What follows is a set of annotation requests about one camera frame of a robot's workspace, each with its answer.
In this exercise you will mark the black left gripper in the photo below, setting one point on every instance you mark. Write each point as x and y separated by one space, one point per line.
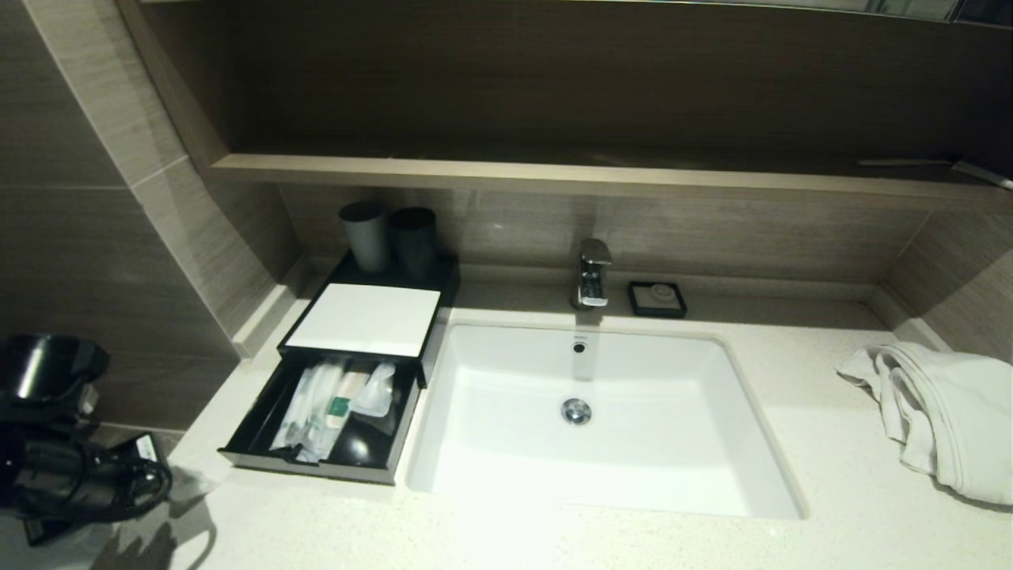
141 467

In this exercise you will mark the grey plastic cup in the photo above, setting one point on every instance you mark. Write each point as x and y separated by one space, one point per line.
364 237

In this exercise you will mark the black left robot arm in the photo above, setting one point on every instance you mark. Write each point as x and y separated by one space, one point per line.
47 412

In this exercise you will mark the white bathtub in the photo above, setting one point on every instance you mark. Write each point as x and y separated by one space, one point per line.
87 546

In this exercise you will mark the black cup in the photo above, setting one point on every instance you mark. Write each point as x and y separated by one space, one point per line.
414 241

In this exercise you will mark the chrome sink drain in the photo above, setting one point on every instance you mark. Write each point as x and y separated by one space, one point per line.
576 412

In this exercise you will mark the chrome faucet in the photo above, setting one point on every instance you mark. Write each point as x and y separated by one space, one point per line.
592 277

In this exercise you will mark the white sink basin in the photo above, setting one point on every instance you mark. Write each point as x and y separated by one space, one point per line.
633 451

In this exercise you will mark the black soap dish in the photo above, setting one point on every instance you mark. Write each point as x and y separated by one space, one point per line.
635 312

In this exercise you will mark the round white soap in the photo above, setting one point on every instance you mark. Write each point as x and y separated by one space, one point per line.
659 298

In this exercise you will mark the white towel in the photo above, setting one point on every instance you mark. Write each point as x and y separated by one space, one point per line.
950 412

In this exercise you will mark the wooden wall shelf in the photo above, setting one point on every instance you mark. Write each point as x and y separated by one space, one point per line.
554 178

